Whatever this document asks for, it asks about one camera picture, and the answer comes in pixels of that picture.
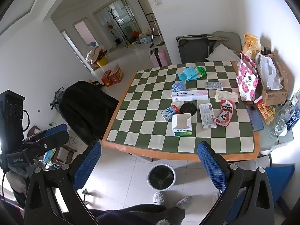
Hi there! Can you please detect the pile of clothes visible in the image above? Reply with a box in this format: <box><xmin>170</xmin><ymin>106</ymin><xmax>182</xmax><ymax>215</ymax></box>
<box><xmin>85</xmin><ymin>46</ymin><xmax>108</xmax><ymax>64</ymax></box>

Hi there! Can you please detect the open white green box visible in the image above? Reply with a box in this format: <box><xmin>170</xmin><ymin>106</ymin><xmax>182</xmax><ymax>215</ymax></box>
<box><xmin>172</xmin><ymin>113</ymin><xmax>193</xmax><ymax>137</ymax></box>

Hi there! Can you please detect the small blue plastic packet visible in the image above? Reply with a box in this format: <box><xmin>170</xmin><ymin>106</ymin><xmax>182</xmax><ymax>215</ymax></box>
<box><xmin>172</xmin><ymin>82</ymin><xmax>187</xmax><ymax>92</ymax></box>

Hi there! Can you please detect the red carton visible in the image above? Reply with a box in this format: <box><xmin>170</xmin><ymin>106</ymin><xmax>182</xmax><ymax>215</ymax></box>
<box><xmin>101</xmin><ymin>70</ymin><xmax>113</xmax><ymax>87</ymax></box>

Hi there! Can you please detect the grey fuzzy slipper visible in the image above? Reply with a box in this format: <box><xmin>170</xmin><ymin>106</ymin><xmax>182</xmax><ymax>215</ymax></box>
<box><xmin>153</xmin><ymin>191</ymin><xmax>166</xmax><ymax>204</ymax></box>
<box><xmin>177</xmin><ymin>196</ymin><xmax>193</xmax><ymax>209</ymax></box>

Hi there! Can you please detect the clear glass bottle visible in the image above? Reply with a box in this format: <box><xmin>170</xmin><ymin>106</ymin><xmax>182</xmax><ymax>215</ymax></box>
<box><xmin>268</xmin><ymin>93</ymin><xmax>300</xmax><ymax>138</ymax></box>

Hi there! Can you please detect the yellow box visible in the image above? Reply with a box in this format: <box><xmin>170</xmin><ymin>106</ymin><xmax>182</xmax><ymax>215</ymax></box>
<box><xmin>96</xmin><ymin>56</ymin><xmax>109</xmax><ymax>68</ymax></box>

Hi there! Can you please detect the black covered chair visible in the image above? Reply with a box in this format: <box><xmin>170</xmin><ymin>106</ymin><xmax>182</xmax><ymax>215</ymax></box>
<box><xmin>57</xmin><ymin>80</ymin><xmax>119</xmax><ymax>146</ymax></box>

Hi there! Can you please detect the red white snack wrapper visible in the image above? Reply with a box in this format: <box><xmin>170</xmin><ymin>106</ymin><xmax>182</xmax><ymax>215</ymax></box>
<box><xmin>213</xmin><ymin>100</ymin><xmax>235</xmax><ymax>127</ymax></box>

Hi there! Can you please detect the yellow snack bag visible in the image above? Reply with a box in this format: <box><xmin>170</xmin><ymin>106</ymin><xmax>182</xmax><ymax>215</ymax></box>
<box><xmin>242</xmin><ymin>33</ymin><xmax>261</xmax><ymax>59</ymax></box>

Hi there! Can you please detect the blue stool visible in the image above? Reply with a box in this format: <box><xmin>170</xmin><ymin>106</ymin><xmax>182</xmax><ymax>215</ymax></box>
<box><xmin>265</xmin><ymin>165</ymin><xmax>295</xmax><ymax>203</ymax></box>

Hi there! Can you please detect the white pink floral gift bag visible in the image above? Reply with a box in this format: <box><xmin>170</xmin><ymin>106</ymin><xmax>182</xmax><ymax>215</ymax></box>
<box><xmin>236</xmin><ymin>52</ymin><xmax>259</xmax><ymax>102</ymax></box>

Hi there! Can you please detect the black round lid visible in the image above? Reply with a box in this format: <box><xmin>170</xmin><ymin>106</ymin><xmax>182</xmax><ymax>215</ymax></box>
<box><xmin>180</xmin><ymin>102</ymin><xmax>197</xmax><ymax>116</ymax></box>

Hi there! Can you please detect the white printed label card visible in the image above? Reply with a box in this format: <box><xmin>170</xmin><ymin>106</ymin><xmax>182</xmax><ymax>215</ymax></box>
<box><xmin>199</xmin><ymin>103</ymin><xmax>217</xmax><ymax>129</ymax></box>

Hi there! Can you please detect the white trash bin black liner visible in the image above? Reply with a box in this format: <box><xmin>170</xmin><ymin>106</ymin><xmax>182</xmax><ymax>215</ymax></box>
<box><xmin>147</xmin><ymin>164</ymin><xmax>176</xmax><ymax>190</ymax></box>

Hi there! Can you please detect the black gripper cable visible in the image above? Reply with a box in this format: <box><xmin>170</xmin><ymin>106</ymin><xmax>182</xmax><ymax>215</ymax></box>
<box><xmin>23</xmin><ymin>110</ymin><xmax>31</xmax><ymax>135</ymax></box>

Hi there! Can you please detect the small metal object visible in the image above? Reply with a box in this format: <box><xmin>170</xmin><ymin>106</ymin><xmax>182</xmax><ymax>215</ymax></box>
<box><xmin>81</xmin><ymin>188</ymin><xmax>97</xmax><ymax>203</ymax></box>

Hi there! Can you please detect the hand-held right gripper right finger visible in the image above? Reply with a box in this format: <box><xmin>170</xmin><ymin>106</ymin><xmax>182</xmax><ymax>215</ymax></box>
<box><xmin>197</xmin><ymin>141</ymin><xmax>275</xmax><ymax>225</ymax></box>

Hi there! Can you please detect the tangle of cables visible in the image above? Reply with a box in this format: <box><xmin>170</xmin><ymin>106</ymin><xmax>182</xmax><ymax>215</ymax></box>
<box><xmin>50</xmin><ymin>87</ymin><xmax>65</xmax><ymax>110</ymax></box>

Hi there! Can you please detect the blue green plastic bag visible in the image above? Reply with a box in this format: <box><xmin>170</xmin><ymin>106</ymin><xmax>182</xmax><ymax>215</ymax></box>
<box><xmin>177</xmin><ymin>66</ymin><xmax>207</xmax><ymax>82</ymax></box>

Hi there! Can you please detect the grey folding bed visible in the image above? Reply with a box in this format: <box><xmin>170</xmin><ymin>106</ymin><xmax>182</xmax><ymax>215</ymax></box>
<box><xmin>176</xmin><ymin>35</ymin><xmax>229</xmax><ymax>64</ymax></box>

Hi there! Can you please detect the black coat rack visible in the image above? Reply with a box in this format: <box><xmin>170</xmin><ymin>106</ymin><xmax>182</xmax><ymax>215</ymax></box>
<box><xmin>106</xmin><ymin>7</ymin><xmax>129</xmax><ymax>50</ymax></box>

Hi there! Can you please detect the pink suitcase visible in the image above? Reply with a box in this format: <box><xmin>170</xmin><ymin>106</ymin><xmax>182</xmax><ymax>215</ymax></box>
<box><xmin>149</xmin><ymin>47</ymin><xmax>171</xmax><ymax>68</ymax></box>

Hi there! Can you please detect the dark blue smartphone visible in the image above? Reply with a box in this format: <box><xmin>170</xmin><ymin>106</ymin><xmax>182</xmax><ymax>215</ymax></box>
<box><xmin>246</xmin><ymin>104</ymin><xmax>264</xmax><ymax>132</ymax></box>

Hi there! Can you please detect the white paper slip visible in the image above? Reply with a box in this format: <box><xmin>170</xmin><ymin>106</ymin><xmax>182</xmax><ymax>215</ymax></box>
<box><xmin>215</xmin><ymin>90</ymin><xmax>239</xmax><ymax>103</ymax></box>

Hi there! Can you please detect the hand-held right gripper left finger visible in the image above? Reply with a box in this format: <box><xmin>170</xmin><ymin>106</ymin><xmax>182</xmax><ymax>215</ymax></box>
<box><xmin>25</xmin><ymin>141</ymin><xmax>102</xmax><ymax>225</ymax></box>

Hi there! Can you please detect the small blue white milk carton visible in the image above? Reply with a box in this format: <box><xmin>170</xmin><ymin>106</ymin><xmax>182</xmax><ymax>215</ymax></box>
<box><xmin>160</xmin><ymin>105</ymin><xmax>180</xmax><ymax>122</ymax></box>

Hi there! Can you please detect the white plastic bag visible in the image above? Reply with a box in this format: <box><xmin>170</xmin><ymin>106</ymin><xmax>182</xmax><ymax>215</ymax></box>
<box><xmin>255</xmin><ymin>52</ymin><xmax>284</xmax><ymax>90</ymax></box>

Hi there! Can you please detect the white pillow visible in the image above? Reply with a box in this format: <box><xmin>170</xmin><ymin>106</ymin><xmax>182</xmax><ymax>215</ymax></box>
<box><xmin>205</xmin><ymin>43</ymin><xmax>242</xmax><ymax>62</ymax></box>

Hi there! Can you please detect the small wooden stool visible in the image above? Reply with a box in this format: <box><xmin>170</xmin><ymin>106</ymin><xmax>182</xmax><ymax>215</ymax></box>
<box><xmin>52</xmin><ymin>145</ymin><xmax>73</xmax><ymax>167</ymax></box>

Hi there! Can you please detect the brown cardboard box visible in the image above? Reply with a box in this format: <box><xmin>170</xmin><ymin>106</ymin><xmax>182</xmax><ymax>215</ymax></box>
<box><xmin>254</xmin><ymin>54</ymin><xmax>289</xmax><ymax>106</ymax></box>

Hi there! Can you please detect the white pink toothpaste box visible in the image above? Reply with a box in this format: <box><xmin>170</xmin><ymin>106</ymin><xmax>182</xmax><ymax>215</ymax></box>
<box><xmin>171</xmin><ymin>89</ymin><xmax>209</xmax><ymax>102</ymax></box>

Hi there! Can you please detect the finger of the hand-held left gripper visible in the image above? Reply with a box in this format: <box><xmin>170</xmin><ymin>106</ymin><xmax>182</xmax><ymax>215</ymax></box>
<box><xmin>22</xmin><ymin>124</ymin><xmax>68</xmax><ymax>144</ymax></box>
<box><xmin>25</xmin><ymin>132</ymin><xmax>70</xmax><ymax>157</ymax></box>

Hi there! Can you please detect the orange red flat packet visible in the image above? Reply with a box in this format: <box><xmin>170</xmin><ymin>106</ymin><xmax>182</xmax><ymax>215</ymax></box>
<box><xmin>254</xmin><ymin>96</ymin><xmax>275</xmax><ymax>125</ymax></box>

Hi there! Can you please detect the orange carton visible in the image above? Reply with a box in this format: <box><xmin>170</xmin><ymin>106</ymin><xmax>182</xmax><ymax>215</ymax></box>
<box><xmin>109</xmin><ymin>63</ymin><xmax>124</xmax><ymax>85</ymax></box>

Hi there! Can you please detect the grey chair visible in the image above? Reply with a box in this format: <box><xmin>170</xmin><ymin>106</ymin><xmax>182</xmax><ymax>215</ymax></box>
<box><xmin>212</xmin><ymin>31</ymin><xmax>242</xmax><ymax>52</ymax></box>

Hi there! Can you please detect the blue label bottle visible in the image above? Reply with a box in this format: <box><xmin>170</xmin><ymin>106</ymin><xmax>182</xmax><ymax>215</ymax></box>
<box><xmin>285</xmin><ymin>101</ymin><xmax>300</xmax><ymax>131</ymax></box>

